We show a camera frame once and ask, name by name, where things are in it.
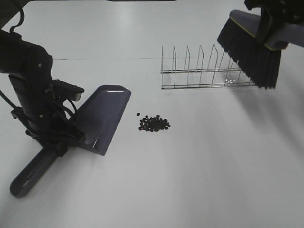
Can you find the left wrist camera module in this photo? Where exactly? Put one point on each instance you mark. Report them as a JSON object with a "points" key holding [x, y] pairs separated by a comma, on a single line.
{"points": [[64, 90]]}

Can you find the chrome wire dish rack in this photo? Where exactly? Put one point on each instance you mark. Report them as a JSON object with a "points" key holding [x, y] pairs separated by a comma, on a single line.
{"points": [[213, 69]]}

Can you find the purple plastic dustpan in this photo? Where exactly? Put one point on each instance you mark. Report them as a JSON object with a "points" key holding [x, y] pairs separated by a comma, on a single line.
{"points": [[97, 120]]}

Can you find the pile of coffee beans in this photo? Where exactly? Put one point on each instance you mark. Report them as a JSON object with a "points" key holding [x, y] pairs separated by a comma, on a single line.
{"points": [[153, 124]]}

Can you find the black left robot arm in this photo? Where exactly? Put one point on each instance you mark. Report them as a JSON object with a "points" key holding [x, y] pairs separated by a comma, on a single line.
{"points": [[24, 60]]}

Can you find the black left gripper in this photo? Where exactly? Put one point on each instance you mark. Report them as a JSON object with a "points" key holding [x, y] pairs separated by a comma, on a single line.
{"points": [[45, 117]]}

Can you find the purple brush black bristles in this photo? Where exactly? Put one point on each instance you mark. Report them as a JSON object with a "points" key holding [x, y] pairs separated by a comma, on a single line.
{"points": [[255, 43]]}

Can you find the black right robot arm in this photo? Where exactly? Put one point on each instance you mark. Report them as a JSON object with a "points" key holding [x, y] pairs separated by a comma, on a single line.
{"points": [[290, 11]]}

